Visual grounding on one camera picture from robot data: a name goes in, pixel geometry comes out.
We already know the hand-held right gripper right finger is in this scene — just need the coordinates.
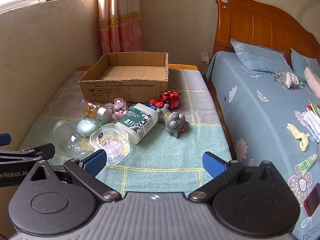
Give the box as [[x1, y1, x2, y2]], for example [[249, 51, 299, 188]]
[[188, 151, 278, 203]]

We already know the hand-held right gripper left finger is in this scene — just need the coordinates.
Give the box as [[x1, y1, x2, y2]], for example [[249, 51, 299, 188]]
[[29, 149, 123, 204]]

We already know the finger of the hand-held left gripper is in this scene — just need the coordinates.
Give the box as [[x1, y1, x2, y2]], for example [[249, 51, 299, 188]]
[[0, 133, 12, 146], [0, 143, 56, 161]]

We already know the clear round plastic container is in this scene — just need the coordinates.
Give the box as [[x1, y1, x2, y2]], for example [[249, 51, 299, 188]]
[[89, 127, 131, 166]]

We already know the clear plastic jar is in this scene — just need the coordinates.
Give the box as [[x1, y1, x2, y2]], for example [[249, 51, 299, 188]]
[[53, 120, 88, 158]]

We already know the silver-capped bottle with gold flakes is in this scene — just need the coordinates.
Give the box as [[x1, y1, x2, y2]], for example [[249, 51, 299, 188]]
[[83, 101, 113, 123]]

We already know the white cotton swab box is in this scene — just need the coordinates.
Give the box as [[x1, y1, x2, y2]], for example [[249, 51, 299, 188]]
[[116, 103, 158, 145]]

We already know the cardboard box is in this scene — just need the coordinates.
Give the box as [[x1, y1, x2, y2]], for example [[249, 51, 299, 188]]
[[79, 52, 169, 102]]

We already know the green earbud case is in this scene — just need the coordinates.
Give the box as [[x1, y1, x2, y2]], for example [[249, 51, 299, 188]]
[[77, 119, 100, 137]]

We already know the grey toy figure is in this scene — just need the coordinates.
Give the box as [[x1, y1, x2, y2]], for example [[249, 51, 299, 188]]
[[156, 104, 190, 139]]

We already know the blue floral bedsheet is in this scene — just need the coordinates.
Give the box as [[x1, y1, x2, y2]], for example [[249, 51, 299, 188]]
[[206, 51, 320, 240]]

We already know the red toy train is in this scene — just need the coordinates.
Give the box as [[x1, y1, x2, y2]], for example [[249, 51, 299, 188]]
[[160, 91, 181, 112]]

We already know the yellow rubber glove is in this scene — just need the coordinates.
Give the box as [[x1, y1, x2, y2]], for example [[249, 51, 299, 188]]
[[287, 123, 311, 152]]

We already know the green tube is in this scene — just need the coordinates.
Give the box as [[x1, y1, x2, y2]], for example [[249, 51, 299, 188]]
[[297, 154, 318, 175]]

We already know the wooden table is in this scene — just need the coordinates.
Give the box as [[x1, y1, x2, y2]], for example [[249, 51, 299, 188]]
[[79, 64, 200, 72]]

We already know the red phone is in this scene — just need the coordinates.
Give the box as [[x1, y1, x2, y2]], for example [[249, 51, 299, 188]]
[[304, 182, 320, 217]]

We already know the stack of papers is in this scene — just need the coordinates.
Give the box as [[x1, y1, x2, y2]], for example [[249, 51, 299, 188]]
[[301, 102, 320, 143]]

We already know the grey crumpled cloth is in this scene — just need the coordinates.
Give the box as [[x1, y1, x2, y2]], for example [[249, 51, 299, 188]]
[[274, 71, 304, 90]]

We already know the blue floral pillow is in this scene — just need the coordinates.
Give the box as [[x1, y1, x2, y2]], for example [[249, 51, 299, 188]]
[[290, 47, 320, 80], [230, 39, 293, 74]]

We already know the pink cushion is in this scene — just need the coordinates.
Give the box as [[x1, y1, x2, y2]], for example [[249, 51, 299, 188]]
[[304, 67, 320, 93]]

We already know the pink curtain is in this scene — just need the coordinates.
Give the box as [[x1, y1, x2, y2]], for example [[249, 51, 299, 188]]
[[97, 0, 142, 55]]

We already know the wooden bed headboard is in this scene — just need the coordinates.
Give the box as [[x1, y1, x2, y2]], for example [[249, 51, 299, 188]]
[[215, 0, 320, 63]]

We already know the pink bottle keychain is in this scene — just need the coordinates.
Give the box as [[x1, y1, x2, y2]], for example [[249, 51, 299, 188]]
[[113, 98, 128, 120]]

